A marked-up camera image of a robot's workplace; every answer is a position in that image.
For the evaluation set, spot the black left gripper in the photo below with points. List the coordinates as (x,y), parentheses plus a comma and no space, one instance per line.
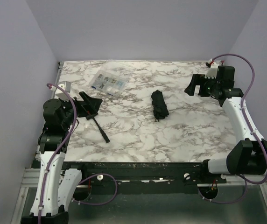
(78,106)

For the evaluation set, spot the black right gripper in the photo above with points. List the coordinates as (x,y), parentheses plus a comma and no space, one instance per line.
(202,86)

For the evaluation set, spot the dark green folding umbrella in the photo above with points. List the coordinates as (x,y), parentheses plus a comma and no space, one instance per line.
(160,110)

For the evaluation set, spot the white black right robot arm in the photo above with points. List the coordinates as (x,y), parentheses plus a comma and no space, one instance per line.
(249,154)

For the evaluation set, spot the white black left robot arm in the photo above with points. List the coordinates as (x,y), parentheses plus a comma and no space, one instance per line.
(56,187)

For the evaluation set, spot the black rubber mallet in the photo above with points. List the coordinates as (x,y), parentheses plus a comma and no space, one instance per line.
(99,127)

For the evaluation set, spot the clear plastic screw organizer box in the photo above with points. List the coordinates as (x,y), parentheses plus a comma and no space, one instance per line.
(109,83)

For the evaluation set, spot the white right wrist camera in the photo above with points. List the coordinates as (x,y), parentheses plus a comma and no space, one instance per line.
(213,69)

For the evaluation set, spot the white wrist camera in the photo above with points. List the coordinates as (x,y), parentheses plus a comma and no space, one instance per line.
(213,69)
(60,93)

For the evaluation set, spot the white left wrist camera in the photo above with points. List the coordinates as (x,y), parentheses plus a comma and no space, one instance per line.
(60,93)

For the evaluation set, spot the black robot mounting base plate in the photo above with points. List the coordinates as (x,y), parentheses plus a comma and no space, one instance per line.
(135,178)

